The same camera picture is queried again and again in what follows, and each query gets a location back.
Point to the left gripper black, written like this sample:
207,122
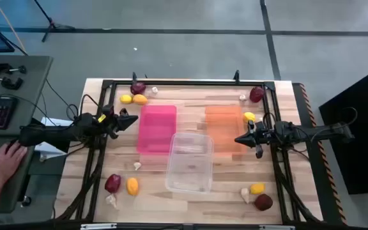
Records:
112,119

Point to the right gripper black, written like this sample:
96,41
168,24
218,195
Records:
267,135

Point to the orange yellow mango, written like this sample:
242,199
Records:
132,186
140,99

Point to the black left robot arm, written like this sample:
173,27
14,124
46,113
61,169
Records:
53,135

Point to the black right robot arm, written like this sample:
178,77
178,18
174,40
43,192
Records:
315,131

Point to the orange plastic bin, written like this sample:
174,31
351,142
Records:
224,127

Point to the pink plastic bin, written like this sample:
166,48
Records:
156,127

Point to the red onion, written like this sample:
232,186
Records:
263,202
138,88
257,94
112,183

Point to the clear plastic bin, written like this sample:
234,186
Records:
188,166

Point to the black hazard striped strip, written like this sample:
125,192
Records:
318,179

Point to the white paper sheet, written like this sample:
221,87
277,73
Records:
48,149

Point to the grey side table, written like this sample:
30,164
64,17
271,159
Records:
27,83

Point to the large black case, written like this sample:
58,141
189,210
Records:
359,127

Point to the black tripod stand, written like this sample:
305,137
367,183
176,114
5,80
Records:
51,24

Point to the black screw clamp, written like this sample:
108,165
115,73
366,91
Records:
3,67
6,83

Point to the person's hand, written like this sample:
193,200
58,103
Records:
6,159

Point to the black round knob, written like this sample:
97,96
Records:
26,201

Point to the black frame clamp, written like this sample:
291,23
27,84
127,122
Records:
236,76
134,77

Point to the black aluminium table frame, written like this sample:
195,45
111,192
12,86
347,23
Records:
187,82

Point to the silver metal bracket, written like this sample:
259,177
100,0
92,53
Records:
98,226
276,227

